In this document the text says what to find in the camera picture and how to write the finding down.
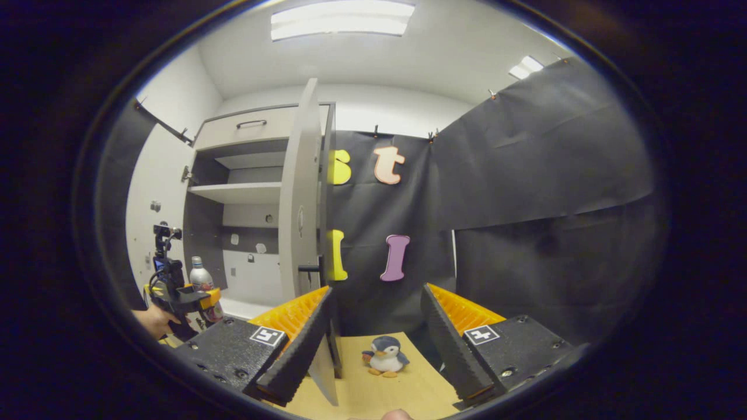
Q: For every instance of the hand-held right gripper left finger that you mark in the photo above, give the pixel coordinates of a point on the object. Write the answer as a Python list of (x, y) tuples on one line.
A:
[(303, 350)]

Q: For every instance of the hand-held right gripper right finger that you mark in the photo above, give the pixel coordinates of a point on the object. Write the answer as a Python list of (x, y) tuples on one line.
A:
[(452, 350)]

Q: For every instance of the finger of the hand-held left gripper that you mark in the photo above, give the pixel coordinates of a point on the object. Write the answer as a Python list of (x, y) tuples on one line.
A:
[(204, 297)]

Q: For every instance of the silver bottle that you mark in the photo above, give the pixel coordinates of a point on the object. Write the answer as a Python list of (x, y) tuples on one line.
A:
[(201, 275)]

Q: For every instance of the grey cabinet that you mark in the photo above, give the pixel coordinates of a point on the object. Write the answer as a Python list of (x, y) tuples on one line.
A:
[(204, 233)]

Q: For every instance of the light grey cabinet door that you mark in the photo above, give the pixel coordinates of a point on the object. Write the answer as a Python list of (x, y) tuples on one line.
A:
[(157, 186), (300, 175)]

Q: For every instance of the white cabinet shelf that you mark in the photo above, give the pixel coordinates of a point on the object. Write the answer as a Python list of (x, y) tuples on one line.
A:
[(239, 192)]

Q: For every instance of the metal door hinge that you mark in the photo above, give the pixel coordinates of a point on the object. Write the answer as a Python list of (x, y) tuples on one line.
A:
[(187, 174)]

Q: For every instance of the light grey cabinet drawer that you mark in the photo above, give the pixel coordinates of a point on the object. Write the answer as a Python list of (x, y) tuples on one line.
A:
[(222, 131)]

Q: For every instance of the penguin plush toy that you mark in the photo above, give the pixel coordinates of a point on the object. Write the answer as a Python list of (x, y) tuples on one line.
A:
[(385, 359)]

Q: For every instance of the black backdrop cloth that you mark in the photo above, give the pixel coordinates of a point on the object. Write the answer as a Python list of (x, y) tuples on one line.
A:
[(525, 175)]

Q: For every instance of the small ceiling light panel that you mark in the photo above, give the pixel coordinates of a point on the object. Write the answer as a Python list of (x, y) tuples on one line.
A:
[(526, 67)]

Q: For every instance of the large ceiling light panel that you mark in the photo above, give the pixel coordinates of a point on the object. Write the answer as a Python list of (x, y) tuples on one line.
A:
[(343, 19)]

